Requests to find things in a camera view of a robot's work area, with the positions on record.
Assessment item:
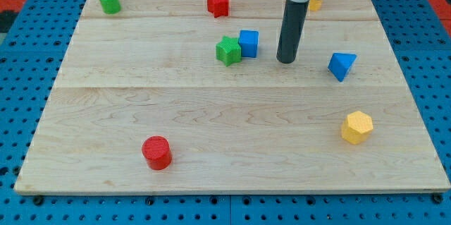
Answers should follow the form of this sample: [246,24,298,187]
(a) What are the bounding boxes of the blue cube block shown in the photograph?
[239,30,259,58]

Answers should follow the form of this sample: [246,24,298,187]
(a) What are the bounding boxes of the yellow block behind pusher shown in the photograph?
[308,0,323,11]

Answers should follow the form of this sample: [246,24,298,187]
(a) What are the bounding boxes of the green cylinder block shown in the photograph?
[99,0,121,14]

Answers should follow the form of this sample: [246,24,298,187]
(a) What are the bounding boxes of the red cylinder block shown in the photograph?
[142,135,172,170]

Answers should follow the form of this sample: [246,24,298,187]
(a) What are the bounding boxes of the red star block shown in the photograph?
[207,0,230,18]

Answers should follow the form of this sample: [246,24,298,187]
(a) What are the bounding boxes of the green star block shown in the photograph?
[216,36,242,67]

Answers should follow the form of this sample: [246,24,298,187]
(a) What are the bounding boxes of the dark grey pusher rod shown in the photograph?
[276,0,309,64]

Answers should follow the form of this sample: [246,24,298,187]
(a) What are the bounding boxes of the blue triangular prism block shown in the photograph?
[328,53,357,82]

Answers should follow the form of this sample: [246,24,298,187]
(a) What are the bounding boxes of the wooden board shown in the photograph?
[14,0,450,196]

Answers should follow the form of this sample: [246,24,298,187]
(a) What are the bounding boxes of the yellow hexagon block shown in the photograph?
[341,111,373,145]

